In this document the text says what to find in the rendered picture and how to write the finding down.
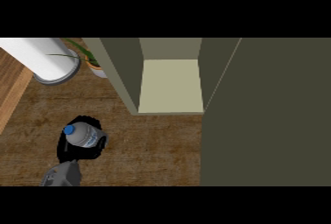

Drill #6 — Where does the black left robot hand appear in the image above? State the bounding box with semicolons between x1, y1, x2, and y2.
56;115;109;165

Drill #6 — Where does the clear blue-capped water bottle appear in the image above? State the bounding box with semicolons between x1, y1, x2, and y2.
61;122;109;149

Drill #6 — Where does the olive green open cabinet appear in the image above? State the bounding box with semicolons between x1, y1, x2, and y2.
81;38;243;116

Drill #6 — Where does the white paper towel roll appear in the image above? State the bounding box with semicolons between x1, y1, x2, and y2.
0;38;82;87

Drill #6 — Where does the green potted plant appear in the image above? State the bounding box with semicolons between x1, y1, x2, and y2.
45;38;109;79

